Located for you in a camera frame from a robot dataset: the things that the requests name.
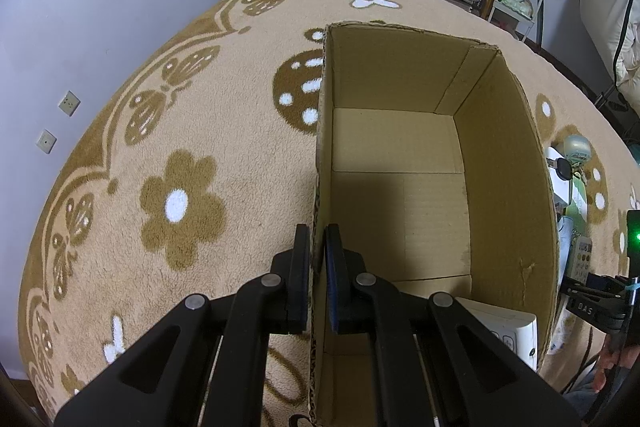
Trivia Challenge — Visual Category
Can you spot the white bedding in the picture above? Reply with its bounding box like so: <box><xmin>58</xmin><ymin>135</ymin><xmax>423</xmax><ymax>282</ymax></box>
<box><xmin>540</xmin><ymin>0</ymin><xmax>640</xmax><ymax>100</ymax></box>

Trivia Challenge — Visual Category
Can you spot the green striped oval board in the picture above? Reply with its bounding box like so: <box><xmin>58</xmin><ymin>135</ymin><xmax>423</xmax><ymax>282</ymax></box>
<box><xmin>564</xmin><ymin>172</ymin><xmax>590</xmax><ymax>220</ymax></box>

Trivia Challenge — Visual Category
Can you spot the beige patterned rug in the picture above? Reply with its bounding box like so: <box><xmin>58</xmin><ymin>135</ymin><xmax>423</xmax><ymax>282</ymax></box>
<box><xmin>17</xmin><ymin>0</ymin><xmax>640</xmax><ymax>427</ymax></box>

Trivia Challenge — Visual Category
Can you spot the brown cardboard box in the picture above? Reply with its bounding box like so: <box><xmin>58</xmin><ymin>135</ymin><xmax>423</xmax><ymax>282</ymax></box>
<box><xmin>307</xmin><ymin>22</ymin><xmax>560</xmax><ymax>427</ymax></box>

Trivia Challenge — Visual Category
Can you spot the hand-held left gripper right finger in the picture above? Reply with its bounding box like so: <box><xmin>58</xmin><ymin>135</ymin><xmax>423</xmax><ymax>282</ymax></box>
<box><xmin>323</xmin><ymin>223</ymin><xmax>582</xmax><ymax>427</ymax></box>

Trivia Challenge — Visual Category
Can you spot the black cable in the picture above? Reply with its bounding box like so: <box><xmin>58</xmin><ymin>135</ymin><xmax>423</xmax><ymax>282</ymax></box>
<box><xmin>592</xmin><ymin>0</ymin><xmax>640</xmax><ymax>112</ymax></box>

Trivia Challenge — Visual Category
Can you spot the person's right hand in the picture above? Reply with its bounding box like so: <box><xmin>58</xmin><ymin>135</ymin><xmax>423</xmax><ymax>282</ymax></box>
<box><xmin>596</xmin><ymin>344</ymin><xmax>628</xmax><ymax>394</ymax></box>

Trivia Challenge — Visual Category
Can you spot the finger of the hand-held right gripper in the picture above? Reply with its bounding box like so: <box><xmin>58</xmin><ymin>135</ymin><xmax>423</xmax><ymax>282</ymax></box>
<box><xmin>565</xmin><ymin>273</ymin><xmax>630</xmax><ymax>334</ymax></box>

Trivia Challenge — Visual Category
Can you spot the green cartoon round case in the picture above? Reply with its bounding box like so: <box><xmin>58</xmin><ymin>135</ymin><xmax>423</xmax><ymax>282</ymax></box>
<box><xmin>562</xmin><ymin>134</ymin><xmax>595</xmax><ymax>168</ymax></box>

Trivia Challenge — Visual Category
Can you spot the white power strip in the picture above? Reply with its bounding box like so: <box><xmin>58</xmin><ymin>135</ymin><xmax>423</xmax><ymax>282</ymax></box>
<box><xmin>452</xmin><ymin>296</ymin><xmax>539</xmax><ymax>374</ymax></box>

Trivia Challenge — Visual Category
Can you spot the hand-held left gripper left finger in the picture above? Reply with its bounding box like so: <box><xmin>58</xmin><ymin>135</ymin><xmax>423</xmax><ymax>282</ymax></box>
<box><xmin>54</xmin><ymin>224</ymin><xmax>312</xmax><ymax>427</ymax></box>

